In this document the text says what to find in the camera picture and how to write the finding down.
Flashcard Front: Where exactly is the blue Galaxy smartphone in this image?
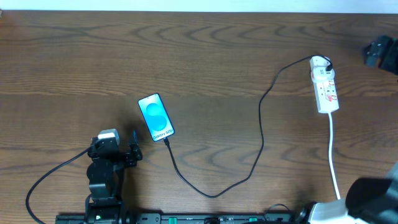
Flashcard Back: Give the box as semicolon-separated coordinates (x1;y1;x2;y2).
137;93;175;142

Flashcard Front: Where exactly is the black charger cable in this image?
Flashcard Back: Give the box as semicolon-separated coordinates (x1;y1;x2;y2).
162;54;333;198

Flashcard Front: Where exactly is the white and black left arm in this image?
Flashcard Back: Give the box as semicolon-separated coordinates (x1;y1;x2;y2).
83;129;142;224

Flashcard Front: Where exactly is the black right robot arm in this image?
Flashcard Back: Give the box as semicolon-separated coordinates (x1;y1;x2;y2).
291;55;397;224

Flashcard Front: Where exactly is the white charger plug adapter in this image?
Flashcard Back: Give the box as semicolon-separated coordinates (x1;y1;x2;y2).
310;55;331;70

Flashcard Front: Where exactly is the white power strip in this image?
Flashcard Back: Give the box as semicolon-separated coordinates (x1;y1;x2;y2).
311;67;339;114

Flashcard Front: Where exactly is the white power strip cord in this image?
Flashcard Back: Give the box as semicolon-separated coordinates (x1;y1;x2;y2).
328;112;341;200

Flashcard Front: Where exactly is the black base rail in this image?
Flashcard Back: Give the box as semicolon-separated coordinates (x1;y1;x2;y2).
55;204;310;224

